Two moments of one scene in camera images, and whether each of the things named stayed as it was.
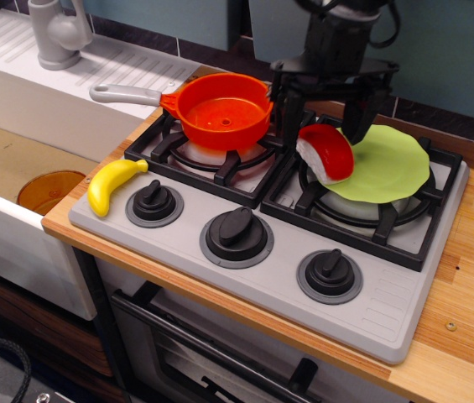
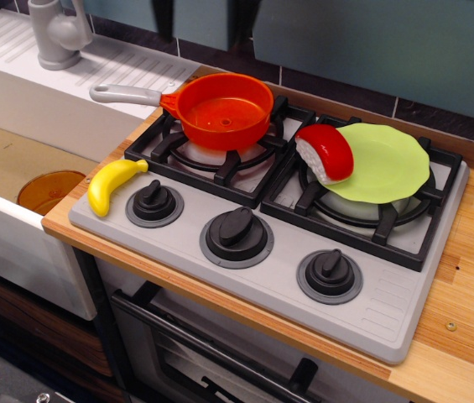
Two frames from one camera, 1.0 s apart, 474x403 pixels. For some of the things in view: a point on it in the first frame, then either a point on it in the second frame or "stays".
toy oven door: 170,352 stays
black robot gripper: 335,65 -> 242,14
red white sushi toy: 327,151 stays
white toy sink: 24,119 stays
